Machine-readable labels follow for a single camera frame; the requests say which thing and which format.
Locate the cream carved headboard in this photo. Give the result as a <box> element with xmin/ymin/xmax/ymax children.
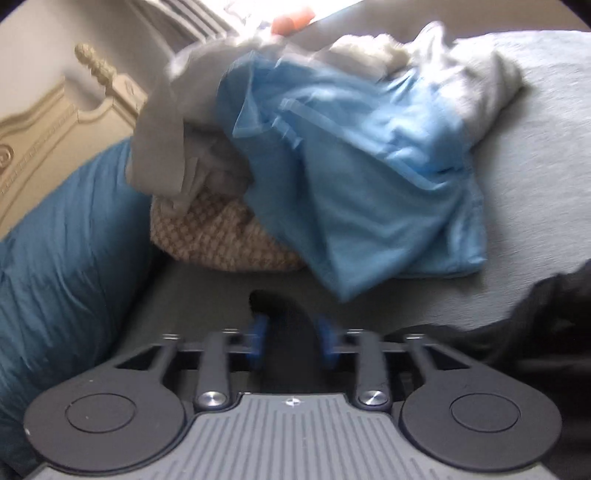
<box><xmin>0</xmin><ymin>44</ymin><xmax>148</xmax><ymax>241</ymax></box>

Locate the cream fluffy garment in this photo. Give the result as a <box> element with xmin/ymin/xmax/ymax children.
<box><xmin>323</xmin><ymin>32</ymin><xmax>411</xmax><ymax>77</ymax></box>

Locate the light grey sweatshirt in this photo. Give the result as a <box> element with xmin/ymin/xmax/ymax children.
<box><xmin>406</xmin><ymin>21</ymin><xmax>525</xmax><ymax>153</ymax></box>

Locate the light blue garment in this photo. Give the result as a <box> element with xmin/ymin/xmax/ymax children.
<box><xmin>217</xmin><ymin>48</ymin><xmax>488</xmax><ymax>303</ymax></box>

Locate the black t-shirt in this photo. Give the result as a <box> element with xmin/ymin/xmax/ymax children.
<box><xmin>249</xmin><ymin>261</ymin><xmax>591</xmax><ymax>462</ymax></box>

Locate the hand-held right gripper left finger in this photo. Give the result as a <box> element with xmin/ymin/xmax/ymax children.
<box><xmin>115</xmin><ymin>316</ymin><xmax>269</xmax><ymax>412</ymax></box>

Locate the grey curtain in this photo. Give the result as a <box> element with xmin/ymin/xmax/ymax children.
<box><xmin>124</xmin><ymin>0</ymin><xmax>241</xmax><ymax>47</ymax></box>

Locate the orange bag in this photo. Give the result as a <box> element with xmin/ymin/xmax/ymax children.
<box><xmin>270</xmin><ymin>11</ymin><xmax>315</xmax><ymax>35</ymax></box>

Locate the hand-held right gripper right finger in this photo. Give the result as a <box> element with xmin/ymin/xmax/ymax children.
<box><xmin>316</xmin><ymin>316</ymin><xmax>472</xmax><ymax>412</ymax></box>

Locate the white shirt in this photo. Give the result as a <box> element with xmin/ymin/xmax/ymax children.
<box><xmin>127</xmin><ymin>37</ymin><xmax>259</xmax><ymax>213</ymax></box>

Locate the checked beige garment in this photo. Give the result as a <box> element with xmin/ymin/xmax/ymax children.
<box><xmin>150</xmin><ymin>189</ymin><xmax>305</xmax><ymax>273</ymax></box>

